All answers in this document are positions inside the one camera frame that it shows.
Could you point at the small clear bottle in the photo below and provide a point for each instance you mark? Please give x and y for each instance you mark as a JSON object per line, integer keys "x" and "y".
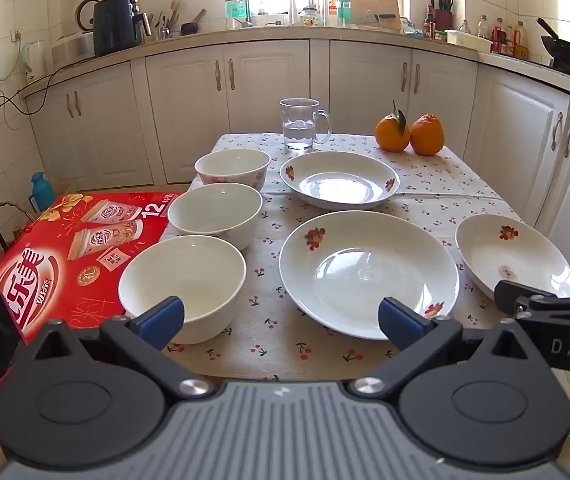
{"x": 464, "y": 27}

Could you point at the beige kitchen countertop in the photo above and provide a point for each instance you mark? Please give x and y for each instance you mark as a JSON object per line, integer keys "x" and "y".
{"x": 245, "y": 33}

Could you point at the stained white fruit print plate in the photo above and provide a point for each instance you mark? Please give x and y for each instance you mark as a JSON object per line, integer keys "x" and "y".
{"x": 510, "y": 250}

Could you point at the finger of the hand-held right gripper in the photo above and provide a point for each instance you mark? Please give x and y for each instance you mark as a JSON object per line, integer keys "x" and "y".
{"x": 510, "y": 297}

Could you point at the metal kitchen faucet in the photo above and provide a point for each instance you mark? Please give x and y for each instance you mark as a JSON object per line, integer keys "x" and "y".
{"x": 248, "y": 12}

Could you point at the dark sauce bottle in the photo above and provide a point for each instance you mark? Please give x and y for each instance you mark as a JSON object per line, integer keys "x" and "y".
{"x": 430, "y": 25}

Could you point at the kitchen cleaver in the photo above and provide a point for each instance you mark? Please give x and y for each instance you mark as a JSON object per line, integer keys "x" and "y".
{"x": 380, "y": 16}

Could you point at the blue thermos jug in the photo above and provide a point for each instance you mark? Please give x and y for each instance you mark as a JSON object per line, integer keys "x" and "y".
{"x": 43, "y": 192}

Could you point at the white rice cooker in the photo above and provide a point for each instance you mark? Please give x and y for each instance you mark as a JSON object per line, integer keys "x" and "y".
{"x": 72, "y": 47}

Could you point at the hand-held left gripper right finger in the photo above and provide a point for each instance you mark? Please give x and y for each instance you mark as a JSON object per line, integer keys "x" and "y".
{"x": 400, "y": 321}

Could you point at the wooden cutting board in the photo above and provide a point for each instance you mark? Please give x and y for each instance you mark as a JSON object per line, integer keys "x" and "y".
{"x": 375, "y": 2}

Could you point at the utensil holder with utensils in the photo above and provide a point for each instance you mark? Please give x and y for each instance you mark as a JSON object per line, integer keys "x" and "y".
{"x": 164, "y": 32}

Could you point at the red label bottle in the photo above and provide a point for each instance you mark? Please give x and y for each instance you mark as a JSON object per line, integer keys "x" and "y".
{"x": 499, "y": 37}

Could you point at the clear bottle with dark cap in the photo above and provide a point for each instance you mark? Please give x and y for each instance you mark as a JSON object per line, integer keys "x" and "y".
{"x": 483, "y": 27}

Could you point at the clear glass mug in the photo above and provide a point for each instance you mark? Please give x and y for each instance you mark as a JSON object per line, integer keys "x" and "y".
{"x": 297, "y": 130}

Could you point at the white plastic tray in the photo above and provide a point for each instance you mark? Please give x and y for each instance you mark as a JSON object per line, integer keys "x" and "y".
{"x": 467, "y": 40}

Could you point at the cherry print tablecloth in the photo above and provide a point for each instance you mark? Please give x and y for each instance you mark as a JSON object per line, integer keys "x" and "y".
{"x": 271, "y": 232}

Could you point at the white wall socket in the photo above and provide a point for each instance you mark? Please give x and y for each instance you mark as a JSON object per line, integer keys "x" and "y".
{"x": 16, "y": 36}

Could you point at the small black pot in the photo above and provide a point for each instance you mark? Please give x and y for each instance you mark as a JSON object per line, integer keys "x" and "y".
{"x": 190, "y": 28}

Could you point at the yellow oil bottle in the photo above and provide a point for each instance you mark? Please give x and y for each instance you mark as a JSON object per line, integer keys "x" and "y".
{"x": 520, "y": 42}

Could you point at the green water bottle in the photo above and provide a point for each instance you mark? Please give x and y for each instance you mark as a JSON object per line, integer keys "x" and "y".
{"x": 343, "y": 10}

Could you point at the red printed cardboard box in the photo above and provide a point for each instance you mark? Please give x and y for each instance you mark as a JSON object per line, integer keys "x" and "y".
{"x": 55, "y": 260}

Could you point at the bumpy orange without leaf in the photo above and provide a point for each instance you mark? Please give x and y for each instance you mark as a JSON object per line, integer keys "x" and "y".
{"x": 427, "y": 135}

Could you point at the dark red knife block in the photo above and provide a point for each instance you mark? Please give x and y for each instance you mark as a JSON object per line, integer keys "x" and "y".
{"x": 444, "y": 20}

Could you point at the orange with green leaf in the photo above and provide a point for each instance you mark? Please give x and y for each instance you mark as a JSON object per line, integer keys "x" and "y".
{"x": 390, "y": 137}

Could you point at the green detergent bottle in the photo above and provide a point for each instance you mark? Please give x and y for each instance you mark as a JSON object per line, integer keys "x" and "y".
{"x": 235, "y": 9}

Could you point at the black air fryer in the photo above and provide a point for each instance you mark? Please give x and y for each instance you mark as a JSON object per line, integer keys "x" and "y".
{"x": 115, "y": 27}

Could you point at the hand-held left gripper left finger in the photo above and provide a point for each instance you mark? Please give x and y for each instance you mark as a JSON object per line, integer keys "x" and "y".
{"x": 165, "y": 314}

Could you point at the white electric kettle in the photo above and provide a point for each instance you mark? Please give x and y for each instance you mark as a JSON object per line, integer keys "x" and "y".
{"x": 35, "y": 62}

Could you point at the plain white bowl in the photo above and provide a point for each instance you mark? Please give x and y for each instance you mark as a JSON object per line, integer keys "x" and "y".
{"x": 180, "y": 275}

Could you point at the white pink floral bowl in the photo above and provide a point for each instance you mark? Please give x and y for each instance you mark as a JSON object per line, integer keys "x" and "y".
{"x": 215, "y": 210}
{"x": 232, "y": 165}

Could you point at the glass jar with lid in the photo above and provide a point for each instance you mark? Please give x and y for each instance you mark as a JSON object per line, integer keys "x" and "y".
{"x": 310, "y": 19}

